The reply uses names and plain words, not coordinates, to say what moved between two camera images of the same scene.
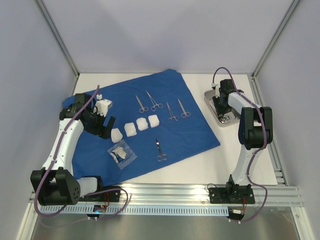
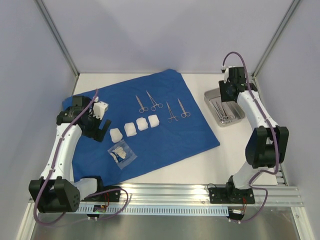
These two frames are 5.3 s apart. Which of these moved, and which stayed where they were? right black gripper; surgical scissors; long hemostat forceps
Moved: right black gripper
Stayed: long hemostat forceps; surgical scissors
